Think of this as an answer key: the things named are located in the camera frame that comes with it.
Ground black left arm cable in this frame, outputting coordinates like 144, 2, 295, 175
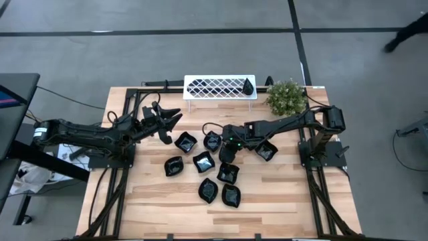
106, 90, 162, 125

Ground white plastic bag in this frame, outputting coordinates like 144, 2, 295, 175
9, 161, 63, 197

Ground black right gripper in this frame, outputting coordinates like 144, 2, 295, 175
219, 124, 247, 164

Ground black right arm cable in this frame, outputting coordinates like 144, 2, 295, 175
201, 121, 225, 137

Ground grey metal stand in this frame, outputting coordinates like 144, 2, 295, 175
396, 116, 428, 138

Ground black floor cable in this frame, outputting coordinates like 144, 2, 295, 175
392, 129, 428, 173
35, 86, 106, 110

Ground small green potted plant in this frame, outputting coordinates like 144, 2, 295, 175
265, 79, 308, 117

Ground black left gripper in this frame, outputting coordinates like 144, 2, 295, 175
140, 102, 184, 137

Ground black wavy square mini plate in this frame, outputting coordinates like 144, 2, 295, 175
174, 131, 199, 155
193, 151, 216, 174

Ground white paper sheets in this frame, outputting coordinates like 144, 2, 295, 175
56, 143, 91, 171

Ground person's leg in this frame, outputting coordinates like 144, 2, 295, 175
383, 12, 428, 54

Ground black pointed oval mini plate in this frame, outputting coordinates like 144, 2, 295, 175
221, 183, 242, 209
164, 155, 185, 178

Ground black hanging frame cable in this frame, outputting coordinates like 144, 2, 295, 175
88, 167, 109, 229

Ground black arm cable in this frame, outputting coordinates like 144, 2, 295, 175
201, 121, 225, 137
106, 90, 162, 125

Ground black desk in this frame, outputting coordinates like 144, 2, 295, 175
0, 72, 91, 226

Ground laptop with coloured screen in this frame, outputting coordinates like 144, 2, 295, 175
0, 84, 28, 109

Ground black leaf mini plate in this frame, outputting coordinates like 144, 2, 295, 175
198, 177, 219, 205
203, 130, 223, 153

